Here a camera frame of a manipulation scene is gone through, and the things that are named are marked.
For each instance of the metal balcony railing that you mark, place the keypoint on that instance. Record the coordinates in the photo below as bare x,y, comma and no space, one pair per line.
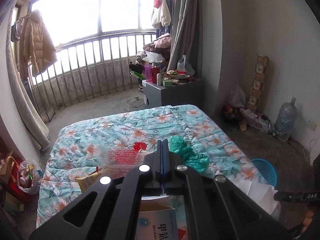
125,33

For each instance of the pile of small packets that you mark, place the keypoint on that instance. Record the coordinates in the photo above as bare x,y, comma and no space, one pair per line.
180,76

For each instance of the large window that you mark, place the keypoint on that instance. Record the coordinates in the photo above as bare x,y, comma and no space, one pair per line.
75,10

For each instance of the green plastic object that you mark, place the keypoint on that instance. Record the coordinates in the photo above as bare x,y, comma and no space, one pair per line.
138,75

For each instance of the white and blue medicine box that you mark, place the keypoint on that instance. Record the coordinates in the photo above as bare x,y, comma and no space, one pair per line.
160,222

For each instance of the small white bottle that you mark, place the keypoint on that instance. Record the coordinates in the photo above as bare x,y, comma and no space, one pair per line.
159,80

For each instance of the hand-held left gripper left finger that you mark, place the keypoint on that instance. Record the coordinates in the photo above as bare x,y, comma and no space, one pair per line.
160,167

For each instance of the dark bag of rubbish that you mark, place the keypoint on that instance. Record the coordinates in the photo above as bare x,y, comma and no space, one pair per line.
232,115

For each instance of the filled white plastic bag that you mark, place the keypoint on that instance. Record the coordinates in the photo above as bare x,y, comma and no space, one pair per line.
27,177

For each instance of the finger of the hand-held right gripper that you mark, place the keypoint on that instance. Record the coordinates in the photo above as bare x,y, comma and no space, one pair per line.
287,196

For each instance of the clear red-printed plastic packaging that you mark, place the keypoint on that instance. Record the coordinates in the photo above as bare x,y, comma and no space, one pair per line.
120,157

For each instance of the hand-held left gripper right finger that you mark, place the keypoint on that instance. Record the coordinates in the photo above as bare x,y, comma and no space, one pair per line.
167,167

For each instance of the beige down jacket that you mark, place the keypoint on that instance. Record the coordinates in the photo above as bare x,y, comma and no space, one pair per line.
35,45

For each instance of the large clear water jug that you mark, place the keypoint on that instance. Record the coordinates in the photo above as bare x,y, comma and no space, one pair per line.
286,120

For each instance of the pile of clothes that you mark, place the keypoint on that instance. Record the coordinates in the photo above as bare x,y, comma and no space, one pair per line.
160,43

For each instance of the green box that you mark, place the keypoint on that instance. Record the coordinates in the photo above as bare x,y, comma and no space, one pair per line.
167,83

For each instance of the green plastic bag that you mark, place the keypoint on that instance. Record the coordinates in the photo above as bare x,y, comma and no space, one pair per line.
190,155

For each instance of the wall socket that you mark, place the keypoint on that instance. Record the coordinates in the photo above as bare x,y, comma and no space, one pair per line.
311,125

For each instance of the red bottle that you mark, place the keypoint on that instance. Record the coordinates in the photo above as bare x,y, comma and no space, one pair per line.
155,73

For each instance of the white fleece jacket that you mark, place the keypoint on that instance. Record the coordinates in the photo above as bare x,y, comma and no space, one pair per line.
161,15

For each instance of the blue plastic basket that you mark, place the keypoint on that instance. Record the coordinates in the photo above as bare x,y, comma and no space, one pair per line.
265,170

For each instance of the grey cabinet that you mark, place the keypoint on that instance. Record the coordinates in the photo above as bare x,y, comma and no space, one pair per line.
180,92

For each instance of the grey curtain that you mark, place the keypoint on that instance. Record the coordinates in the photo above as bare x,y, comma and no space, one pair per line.
185,17

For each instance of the pink bottle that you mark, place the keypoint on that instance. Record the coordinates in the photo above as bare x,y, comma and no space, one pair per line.
148,73

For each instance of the pink hanging garment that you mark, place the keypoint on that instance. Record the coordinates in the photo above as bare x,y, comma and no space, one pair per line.
157,2

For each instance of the beige curtain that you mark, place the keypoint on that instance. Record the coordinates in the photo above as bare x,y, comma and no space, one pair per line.
27,110

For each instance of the white paper sheet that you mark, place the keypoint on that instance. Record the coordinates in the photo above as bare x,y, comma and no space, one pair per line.
260,192

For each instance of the yellow snack packet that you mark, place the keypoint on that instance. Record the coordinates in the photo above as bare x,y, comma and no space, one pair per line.
86,181

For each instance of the dark hanging clothes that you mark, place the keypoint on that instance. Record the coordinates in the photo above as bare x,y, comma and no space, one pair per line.
15,32

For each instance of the floral teal blanket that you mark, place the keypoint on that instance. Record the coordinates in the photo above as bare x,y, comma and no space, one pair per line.
140,122

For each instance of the crumpled papers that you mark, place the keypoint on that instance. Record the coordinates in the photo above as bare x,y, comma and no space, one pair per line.
257,120

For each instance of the tan tote bag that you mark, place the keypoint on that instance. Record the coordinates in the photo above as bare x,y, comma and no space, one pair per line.
10,167

